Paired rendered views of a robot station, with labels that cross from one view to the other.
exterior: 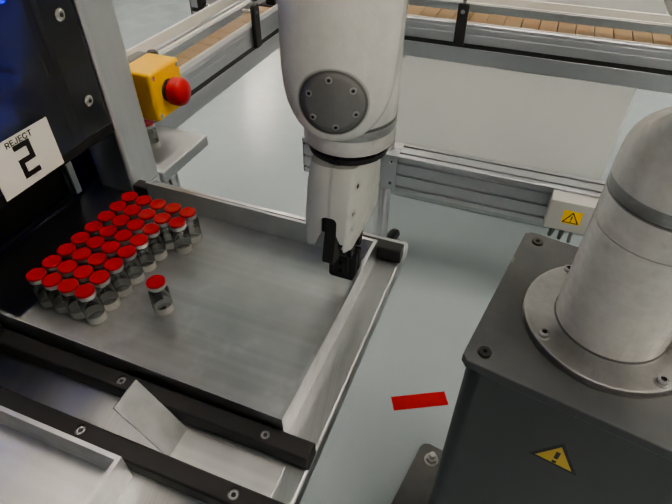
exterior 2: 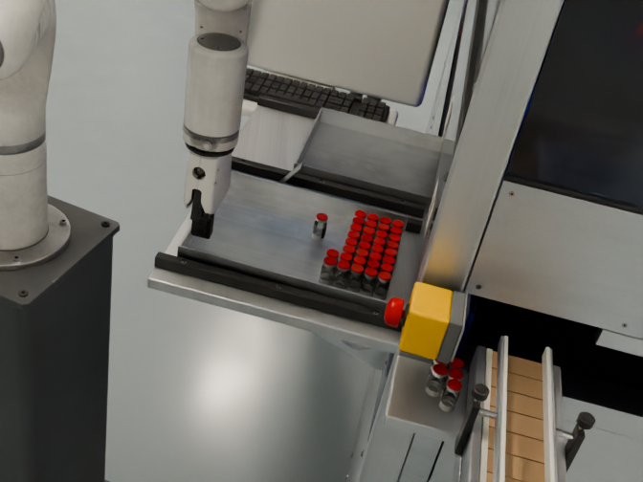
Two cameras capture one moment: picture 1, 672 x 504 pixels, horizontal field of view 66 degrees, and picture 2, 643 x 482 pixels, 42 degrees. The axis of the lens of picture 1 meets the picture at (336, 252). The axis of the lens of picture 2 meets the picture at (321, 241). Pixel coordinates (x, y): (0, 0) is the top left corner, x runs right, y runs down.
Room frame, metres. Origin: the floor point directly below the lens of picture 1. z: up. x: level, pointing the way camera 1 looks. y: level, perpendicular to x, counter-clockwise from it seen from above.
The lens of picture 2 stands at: (1.55, -0.14, 1.71)
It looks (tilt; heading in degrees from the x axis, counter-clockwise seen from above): 35 degrees down; 163
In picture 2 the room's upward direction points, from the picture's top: 12 degrees clockwise
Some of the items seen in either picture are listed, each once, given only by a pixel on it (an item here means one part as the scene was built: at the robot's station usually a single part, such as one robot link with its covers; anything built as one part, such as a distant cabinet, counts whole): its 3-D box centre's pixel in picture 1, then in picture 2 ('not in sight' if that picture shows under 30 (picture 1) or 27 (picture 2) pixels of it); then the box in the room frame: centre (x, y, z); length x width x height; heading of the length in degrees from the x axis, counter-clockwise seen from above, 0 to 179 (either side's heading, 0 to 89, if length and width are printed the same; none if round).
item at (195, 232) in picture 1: (190, 225); (327, 272); (0.52, 0.19, 0.90); 0.02 x 0.02 x 0.05
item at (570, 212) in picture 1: (571, 212); not in sight; (1.08, -0.62, 0.50); 0.12 x 0.05 x 0.09; 69
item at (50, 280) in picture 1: (107, 250); (376, 255); (0.47, 0.28, 0.90); 0.18 x 0.02 x 0.05; 158
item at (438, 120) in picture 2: not in sight; (435, 133); (-0.30, 0.66, 0.73); 1.98 x 0.01 x 0.25; 159
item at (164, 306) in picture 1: (160, 296); (320, 228); (0.40, 0.19, 0.90); 0.02 x 0.02 x 0.04
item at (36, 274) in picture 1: (92, 245); (388, 258); (0.48, 0.30, 0.90); 0.18 x 0.02 x 0.05; 158
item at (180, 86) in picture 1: (175, 91); (398, 313); (0.72, 0.23, 0.99); 0.04 x 0.04 x 0.04; 69
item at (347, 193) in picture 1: (347, 181); (208, 167); (0.43, -0.01, 1.03); 0.10 x 0.08 x 0.11; 159
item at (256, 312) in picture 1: (201, 283); (299, 238); (0.42, 0.16, 0.90); 0.34 x 0.26 x 0.04; 68
